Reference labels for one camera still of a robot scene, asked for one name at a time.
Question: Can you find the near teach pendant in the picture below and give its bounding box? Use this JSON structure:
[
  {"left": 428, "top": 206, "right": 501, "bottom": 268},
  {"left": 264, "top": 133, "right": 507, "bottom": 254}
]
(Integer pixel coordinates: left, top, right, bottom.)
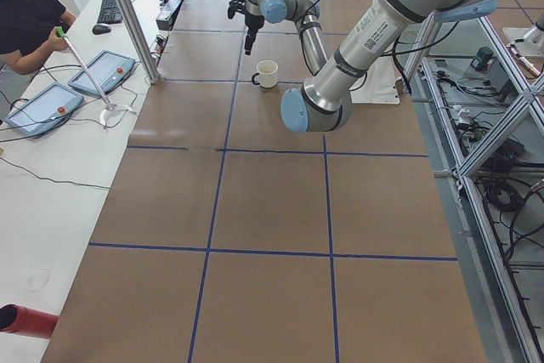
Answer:
[{"left": 4, "top": 82, "right": 84, "bottom": 138}]

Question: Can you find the green black device on frame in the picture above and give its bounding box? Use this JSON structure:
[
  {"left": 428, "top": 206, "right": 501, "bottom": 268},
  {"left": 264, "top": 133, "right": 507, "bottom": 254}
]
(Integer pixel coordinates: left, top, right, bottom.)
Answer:
[{"left": 469, "top": 46, "right": 494, "bottom": 71}]

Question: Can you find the teach pendant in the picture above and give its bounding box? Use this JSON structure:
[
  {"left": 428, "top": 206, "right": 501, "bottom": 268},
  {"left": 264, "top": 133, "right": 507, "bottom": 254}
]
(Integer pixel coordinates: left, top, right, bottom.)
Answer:
[
  {"left": 68, "top": 50, "right": 136, "bottom": 97},
  {"left": 4, "top": 82, "right": 84, "bottom": 138}
]

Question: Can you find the brown paper table cover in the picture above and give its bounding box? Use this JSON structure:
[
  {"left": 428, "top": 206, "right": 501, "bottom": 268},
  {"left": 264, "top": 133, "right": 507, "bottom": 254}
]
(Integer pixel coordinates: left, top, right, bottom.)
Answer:
[{"left": 43, "top": 0, "right": 486, "bottom": 362}]

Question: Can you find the red cylinder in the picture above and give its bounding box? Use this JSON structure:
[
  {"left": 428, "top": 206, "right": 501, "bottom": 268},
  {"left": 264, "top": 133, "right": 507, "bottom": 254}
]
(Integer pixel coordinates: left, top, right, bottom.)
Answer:
[{"left": 1, "top": 304, "right": 59, "bottom": 339}]

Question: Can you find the white camera pillar with base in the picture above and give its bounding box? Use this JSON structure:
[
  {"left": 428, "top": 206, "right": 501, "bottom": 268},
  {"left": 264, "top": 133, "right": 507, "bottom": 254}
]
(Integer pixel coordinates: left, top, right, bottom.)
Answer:
[{"left": 350, "top": 57, "right": 400, "bottom": 105}]

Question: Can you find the aluminium frame post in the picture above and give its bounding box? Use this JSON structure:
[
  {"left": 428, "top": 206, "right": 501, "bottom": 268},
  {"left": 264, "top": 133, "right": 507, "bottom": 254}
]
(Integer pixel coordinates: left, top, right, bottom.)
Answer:
[{"left": 116, "top": 0, "right": 160, "bottom": 84}]

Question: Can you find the pink striped stick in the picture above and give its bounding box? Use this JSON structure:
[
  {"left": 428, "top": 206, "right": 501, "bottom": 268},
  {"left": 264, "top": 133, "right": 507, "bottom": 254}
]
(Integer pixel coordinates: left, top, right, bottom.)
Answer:
[{"left": 54, "top": 26, "right": 121, "bottom": 111}]

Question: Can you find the black keyboard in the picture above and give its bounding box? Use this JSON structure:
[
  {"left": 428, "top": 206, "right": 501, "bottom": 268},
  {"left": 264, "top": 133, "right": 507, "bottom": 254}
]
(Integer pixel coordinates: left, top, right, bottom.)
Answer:
[{"left": 97, "top": 0, "right": 122, "bottom": 25}]

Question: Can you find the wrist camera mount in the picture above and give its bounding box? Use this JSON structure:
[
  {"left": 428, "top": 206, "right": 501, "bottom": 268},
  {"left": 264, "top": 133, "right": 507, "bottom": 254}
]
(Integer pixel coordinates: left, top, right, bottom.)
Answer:
[{"left": 227, "top": 0, "right": 247, "bottom": 20}]

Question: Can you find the white smiley mug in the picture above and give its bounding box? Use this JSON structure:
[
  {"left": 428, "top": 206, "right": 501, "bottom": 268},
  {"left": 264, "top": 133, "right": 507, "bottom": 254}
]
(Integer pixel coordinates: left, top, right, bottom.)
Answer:
[{"left": 251, "top": 60, "right": 279, "bottom": 88}]

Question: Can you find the black computer mouse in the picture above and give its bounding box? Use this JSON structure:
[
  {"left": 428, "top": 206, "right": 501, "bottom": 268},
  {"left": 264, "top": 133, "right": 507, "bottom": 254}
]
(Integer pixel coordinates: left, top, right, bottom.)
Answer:
[{"left": 92, "top": 23, "right": 111, "bottom": 35}]

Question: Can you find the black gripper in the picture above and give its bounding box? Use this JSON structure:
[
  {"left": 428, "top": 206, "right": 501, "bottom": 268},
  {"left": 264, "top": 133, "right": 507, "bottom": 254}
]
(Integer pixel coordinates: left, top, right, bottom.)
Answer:
[{"left": 244, "top": 12, "right": 265, "bottom": 55}]

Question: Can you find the person in black shirt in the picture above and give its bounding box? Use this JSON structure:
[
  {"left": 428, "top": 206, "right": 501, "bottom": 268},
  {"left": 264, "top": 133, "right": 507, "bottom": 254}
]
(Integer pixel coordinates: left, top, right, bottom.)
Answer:
[{"left": 1, "top": 0, "right": 76, "bottom": 75}]

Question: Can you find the far teach pendant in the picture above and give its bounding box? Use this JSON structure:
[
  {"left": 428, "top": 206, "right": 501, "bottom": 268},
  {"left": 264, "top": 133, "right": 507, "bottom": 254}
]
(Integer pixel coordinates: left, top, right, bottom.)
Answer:
[{"left": 68, "top": 50, "right": 136, "bottom": 97}]

